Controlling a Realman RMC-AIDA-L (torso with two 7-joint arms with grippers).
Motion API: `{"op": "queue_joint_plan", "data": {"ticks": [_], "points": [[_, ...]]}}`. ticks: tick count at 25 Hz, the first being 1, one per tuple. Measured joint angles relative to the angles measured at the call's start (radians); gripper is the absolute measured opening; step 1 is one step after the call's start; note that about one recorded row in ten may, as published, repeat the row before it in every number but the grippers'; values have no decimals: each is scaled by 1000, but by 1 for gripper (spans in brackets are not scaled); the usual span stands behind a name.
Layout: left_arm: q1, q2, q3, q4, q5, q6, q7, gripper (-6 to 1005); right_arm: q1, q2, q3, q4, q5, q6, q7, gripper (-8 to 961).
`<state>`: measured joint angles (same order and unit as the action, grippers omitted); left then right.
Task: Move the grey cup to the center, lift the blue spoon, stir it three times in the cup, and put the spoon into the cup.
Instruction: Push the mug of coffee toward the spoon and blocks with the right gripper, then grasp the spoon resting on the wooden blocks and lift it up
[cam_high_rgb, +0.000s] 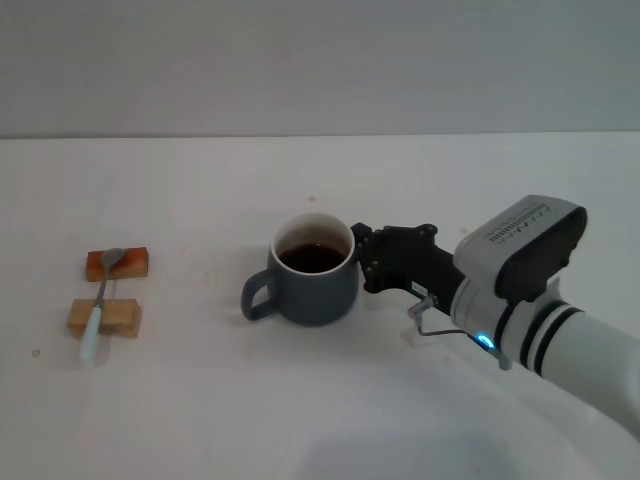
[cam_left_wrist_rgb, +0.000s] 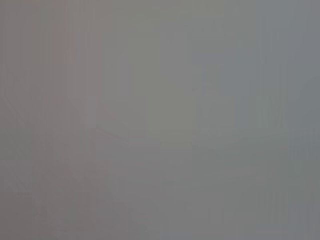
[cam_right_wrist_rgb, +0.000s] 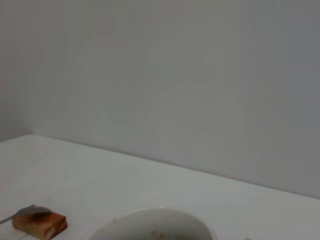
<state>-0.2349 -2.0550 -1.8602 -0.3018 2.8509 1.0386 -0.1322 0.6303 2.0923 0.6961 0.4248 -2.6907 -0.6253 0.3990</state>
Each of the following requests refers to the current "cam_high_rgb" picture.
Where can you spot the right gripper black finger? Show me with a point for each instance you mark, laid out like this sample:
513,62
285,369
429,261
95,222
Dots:
371,275
405,231

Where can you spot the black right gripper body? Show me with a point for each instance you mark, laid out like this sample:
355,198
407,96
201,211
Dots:
425,265

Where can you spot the dark grey ceramic coffee mug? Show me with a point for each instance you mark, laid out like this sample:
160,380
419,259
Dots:
310,295

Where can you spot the reddish-brown wooden block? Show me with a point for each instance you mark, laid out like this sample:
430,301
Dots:
132,262

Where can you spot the light tan wooden block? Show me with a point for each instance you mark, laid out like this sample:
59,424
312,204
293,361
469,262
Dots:
120,317

